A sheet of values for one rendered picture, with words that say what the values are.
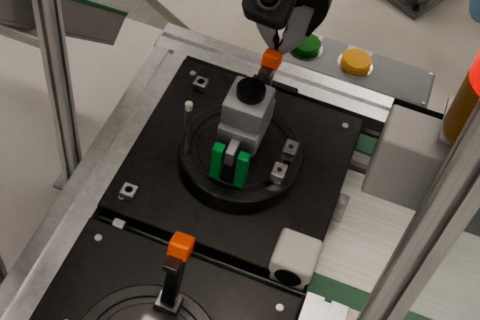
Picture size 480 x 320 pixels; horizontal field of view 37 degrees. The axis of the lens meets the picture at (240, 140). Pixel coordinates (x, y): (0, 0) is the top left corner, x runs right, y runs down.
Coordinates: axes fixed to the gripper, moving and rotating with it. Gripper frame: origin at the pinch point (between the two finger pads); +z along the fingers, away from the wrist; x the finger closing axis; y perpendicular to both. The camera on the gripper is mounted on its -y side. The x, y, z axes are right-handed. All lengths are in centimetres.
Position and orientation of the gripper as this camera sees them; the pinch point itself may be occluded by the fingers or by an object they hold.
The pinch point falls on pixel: (276, 49)
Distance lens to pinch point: 80.5
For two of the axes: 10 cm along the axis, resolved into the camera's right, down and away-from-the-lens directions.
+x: -9.3, -3.3, 1.4
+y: 3.4, -7.3, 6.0
